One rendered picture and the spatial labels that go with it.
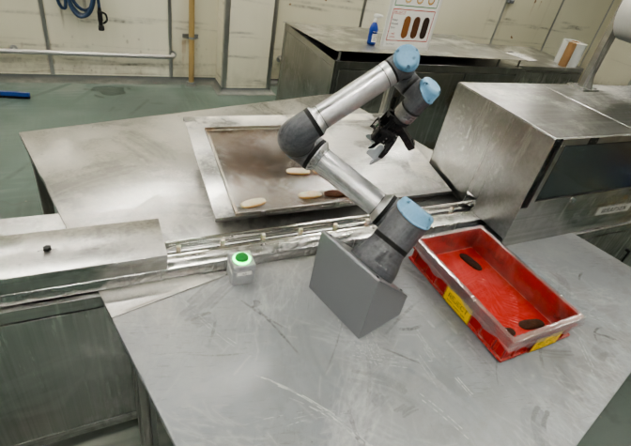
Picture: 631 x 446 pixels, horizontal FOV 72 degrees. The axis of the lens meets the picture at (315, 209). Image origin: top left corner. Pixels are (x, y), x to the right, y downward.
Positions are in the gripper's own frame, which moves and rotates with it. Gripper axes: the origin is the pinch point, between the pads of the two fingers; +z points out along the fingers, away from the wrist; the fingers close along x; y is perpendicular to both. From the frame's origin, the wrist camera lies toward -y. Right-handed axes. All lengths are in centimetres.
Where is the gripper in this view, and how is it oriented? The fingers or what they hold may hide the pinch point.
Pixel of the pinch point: (372, 155)
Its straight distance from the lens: 164.2
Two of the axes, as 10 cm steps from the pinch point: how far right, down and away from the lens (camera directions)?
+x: -0.3, 7.9, -6.1
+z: -5.0, 5.2, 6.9
